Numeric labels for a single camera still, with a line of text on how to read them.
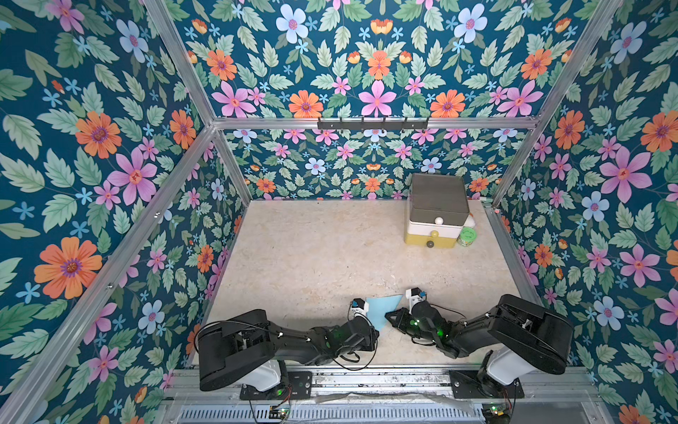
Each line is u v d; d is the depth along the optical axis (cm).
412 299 82
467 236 101
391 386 75
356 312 77
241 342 49
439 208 88
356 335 64
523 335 45
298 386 74
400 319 77
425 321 68
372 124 93
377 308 90
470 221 108
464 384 73
